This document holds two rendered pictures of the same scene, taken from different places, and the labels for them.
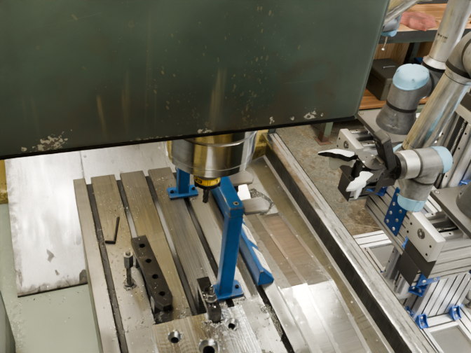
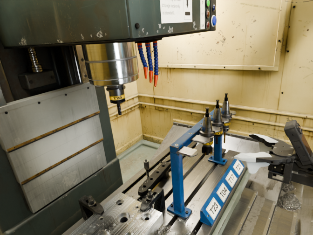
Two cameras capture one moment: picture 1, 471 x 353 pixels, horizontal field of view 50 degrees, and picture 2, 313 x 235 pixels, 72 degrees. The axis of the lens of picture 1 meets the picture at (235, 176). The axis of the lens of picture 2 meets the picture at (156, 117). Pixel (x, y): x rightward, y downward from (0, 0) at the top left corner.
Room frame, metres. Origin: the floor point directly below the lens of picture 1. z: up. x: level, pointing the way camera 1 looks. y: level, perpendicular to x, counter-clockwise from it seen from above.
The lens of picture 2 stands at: (0.53, -0.62, 1.64)
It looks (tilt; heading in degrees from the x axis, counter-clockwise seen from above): 22 degrees down; 62
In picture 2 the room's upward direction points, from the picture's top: 5 degrees counter-clockwise
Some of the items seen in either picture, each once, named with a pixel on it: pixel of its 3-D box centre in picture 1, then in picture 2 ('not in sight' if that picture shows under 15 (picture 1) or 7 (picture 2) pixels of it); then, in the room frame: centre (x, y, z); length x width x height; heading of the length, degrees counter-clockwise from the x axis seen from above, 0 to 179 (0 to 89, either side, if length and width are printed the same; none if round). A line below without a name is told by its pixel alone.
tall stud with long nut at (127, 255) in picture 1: (128, 268); (146, 170); (0.91, 0.25, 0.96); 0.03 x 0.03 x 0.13
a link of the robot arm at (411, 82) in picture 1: (409, 85); not in sight; (1.74, -0.59, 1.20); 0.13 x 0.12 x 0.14; 127
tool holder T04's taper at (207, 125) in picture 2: not in sight; (207, 123); (1.10, 0.01, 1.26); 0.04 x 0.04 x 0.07
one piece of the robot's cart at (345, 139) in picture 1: (388, 143); not in sight; (1.73, -0.59, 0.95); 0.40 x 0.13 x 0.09; 113
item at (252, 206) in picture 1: (256, 205); (188, 152); (0.95, -0.06, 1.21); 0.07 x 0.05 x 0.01; 114
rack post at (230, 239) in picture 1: (228, 255); (177, 183); (0.92, -0.01, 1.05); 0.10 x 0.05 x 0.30; 114
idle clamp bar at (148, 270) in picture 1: (151, 276); (155, 180); (0.92, 0.19, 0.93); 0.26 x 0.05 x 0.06; 29
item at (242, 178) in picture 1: (240, 178); (201, 139); (1.05, -0.01, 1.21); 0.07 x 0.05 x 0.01; 114
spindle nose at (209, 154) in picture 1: (212, 124); (112, 61); (0.75, 0.05, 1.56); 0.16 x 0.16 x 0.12
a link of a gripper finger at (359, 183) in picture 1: (357, 188); (252, 164); (0.98, -0.30, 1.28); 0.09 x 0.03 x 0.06; 150
